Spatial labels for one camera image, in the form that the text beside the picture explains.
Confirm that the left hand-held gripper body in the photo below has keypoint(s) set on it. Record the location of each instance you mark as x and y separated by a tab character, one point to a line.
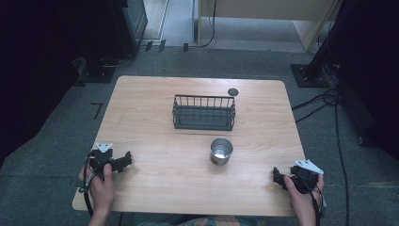
101	156

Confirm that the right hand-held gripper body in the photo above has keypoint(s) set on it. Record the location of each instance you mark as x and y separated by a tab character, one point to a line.
306	176

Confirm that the silver metal cup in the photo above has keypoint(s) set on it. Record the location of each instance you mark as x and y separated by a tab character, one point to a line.
221	151

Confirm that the person's right hand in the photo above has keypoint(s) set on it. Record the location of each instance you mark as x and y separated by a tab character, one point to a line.
302	197

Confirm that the person's left hand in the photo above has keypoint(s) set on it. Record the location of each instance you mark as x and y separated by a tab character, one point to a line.
102	190

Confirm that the black tape corner mark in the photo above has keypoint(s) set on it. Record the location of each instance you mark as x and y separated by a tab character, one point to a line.
97	109

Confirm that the dark stand base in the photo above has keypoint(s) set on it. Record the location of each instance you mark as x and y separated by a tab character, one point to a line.
95	74

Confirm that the round black table grommet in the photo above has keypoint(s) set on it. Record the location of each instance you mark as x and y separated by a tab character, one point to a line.
233	92

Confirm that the dark equipment cabinet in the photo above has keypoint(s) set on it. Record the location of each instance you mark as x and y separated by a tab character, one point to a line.
125	28

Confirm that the beige wooden desk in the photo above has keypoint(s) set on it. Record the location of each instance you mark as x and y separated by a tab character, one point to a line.
266	19

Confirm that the black stand base plate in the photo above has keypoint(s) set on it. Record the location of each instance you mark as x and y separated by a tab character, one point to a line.
309	75

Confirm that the black metal stand post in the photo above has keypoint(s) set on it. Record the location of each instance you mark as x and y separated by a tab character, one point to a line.
329	37

